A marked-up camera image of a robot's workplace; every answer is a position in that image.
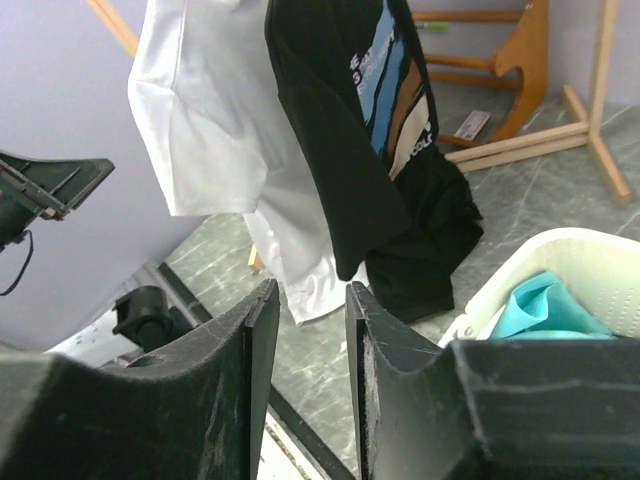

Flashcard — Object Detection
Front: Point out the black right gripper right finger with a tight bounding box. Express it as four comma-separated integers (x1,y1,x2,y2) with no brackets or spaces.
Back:
346,282,639,479

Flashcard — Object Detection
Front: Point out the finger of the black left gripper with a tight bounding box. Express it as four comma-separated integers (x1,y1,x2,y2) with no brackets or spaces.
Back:
1,152,115,220

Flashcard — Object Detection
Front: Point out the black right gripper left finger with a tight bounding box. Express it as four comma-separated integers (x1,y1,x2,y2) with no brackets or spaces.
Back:
1,280,280,479

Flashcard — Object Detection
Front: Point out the white t shirt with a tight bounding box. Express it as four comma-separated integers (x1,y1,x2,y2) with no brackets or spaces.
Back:
128,1,346,323

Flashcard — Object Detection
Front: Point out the black printed t shirt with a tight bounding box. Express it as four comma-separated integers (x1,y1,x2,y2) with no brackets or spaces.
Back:
265,1,483,323

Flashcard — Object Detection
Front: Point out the teal cloth in basket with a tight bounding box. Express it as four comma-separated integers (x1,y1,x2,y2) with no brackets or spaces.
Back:
488,271,615,340

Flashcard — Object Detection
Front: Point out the white laundry basket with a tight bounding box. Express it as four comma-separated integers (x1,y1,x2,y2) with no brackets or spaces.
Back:
438,228,639,348

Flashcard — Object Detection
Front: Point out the small red white box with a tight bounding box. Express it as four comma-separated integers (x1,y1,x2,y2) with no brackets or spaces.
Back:
454,110,491,141

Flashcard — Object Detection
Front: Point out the brown wooden shoe rack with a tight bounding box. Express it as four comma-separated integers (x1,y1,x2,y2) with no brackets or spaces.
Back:
412,1,549,143

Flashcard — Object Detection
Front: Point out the green marker pen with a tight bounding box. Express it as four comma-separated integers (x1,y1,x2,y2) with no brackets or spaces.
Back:
415,21,450,32

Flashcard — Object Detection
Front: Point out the wooden clothes rack frame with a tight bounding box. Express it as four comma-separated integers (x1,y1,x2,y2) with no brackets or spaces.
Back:
85,0,634,274

